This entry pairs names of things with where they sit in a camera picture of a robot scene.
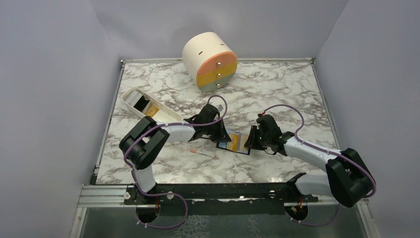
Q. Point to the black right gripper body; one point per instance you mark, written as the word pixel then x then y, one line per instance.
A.
pixel 265 138

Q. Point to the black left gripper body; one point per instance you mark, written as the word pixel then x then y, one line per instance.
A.
pixel 215 131

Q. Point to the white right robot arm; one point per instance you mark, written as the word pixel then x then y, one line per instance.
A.
pixel 345 176

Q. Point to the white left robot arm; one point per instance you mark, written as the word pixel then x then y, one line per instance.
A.
pixel 143 143

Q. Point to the stack of cards in tray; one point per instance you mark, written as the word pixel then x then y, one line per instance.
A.
pixel 141 104

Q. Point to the orange capped syringe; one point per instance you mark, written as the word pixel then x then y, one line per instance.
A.
pixel 203 154

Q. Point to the cream round drawer cabinet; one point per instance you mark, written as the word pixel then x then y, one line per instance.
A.
pixel 209 61

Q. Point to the white oblong tray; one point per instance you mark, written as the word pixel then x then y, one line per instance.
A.
pixel 165 114

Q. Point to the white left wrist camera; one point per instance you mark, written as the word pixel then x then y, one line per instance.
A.
pixel 221 108

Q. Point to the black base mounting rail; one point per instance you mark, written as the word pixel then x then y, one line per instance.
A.
pixel 218 198

